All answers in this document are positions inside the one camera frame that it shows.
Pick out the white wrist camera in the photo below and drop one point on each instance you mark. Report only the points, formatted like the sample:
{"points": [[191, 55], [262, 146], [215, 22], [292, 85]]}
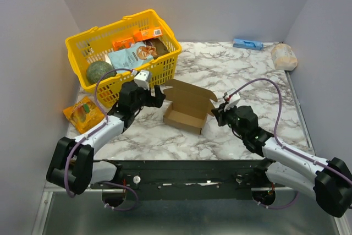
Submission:
{"points": [[231, 99], [142, 79]]}

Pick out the orange gummy candy bag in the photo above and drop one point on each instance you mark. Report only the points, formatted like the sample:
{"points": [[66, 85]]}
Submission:
{"points": [[84, 115]]}

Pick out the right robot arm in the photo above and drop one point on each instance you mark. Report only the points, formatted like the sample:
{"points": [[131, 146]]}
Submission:
{"points": [[327, 181]]}

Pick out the yellow plastic shopping basket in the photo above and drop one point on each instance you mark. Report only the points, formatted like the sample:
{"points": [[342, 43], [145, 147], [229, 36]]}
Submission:
{"points": [[142, 41]]}

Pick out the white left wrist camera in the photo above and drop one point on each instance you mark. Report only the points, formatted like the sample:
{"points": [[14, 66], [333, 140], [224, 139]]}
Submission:
{"points": [[142, 79]]}

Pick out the brown cardboard box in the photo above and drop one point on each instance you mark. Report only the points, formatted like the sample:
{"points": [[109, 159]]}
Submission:
{"points": [[190, 105]]}

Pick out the light blue cassava chips bag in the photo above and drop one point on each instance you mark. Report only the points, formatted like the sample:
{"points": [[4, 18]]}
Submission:
{"points": [[130, 58]]}

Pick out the white bagged bread loaf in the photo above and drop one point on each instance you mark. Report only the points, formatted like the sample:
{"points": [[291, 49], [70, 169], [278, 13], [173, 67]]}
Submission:
{"points": [[283, 57]]}

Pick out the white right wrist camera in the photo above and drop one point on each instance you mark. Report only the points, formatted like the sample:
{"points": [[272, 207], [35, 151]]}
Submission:
{"points": [[231, 99]]}

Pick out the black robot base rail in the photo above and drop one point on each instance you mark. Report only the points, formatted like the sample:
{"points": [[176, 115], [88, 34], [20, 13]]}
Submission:
{"points": [[197, 180]]}

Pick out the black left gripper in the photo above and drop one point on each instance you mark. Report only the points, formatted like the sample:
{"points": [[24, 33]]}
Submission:
{"points": [[156, 102]]}

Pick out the orange scrub mommy box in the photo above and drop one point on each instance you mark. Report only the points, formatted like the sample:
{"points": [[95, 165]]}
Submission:
{"points": [[123, 44]]}

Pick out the green melon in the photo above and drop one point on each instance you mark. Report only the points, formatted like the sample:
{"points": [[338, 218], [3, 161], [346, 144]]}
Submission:
{"points": [[97, 70]]}

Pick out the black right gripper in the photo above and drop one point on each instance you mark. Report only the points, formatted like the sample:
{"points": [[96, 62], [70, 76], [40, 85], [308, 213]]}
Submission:
{"points": [[221, 114]]}

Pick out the blue flat box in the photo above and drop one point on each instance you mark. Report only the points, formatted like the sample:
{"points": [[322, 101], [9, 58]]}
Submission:
{"points": [[247, 44]]}

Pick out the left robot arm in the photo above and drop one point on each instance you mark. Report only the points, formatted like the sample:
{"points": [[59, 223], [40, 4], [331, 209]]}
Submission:
{"points": [[73, 167]]}

